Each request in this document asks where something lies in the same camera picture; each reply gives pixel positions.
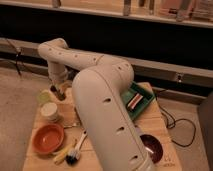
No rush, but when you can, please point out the light green cup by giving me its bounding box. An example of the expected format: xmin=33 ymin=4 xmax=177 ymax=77
xmin=37 ymin=91 xmax=51 ymax=106

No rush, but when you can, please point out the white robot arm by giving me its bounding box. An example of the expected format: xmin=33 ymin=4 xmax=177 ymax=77
xmin=38 ymin=38 xmax=156 ymax=171

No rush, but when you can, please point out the white cup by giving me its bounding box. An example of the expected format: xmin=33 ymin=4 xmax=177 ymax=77
xmin=40 ymin=102 xmax=59 ymax=122

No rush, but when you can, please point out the orange bowl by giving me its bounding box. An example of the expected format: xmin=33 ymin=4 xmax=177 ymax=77
xmin=32 ymin=124 xmax=65 ymax=155

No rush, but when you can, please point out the green plastic tray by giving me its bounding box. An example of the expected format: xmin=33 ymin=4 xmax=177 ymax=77
xmin=121 ymin=82 xmax=155 ymax=120

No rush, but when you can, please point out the dark purple bowl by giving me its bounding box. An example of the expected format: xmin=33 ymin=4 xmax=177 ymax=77
xmin=140 ymin=134 xmax=163 ymax=163

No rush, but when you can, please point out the black power cable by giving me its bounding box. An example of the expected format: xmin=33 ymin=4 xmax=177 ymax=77
xmin=153 ymin=88 xmax=198 ymax=148

